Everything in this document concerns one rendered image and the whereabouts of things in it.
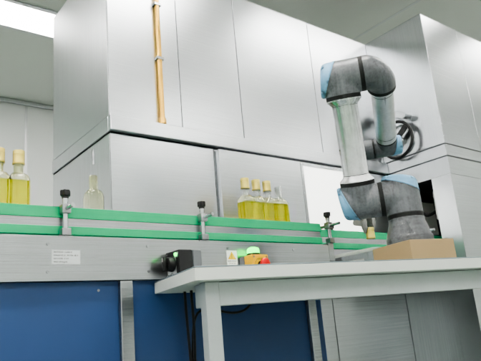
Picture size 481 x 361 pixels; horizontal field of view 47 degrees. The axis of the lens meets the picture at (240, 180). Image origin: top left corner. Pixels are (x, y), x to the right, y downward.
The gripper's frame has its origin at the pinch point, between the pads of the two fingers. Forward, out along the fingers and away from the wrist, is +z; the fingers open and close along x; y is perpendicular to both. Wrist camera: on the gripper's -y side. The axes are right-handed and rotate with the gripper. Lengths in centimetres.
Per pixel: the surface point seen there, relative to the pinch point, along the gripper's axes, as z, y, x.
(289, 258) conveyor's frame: 9.7, 11.3, 33.8
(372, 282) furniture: 23, -29, 40
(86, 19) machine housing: -99, 63, 88
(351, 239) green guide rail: -0.6, 22.6, -15.1
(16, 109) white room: -171, 337, 36
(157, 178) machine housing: -26, 42, 69
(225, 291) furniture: 23, -18, 86
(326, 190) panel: -28, 39, -21
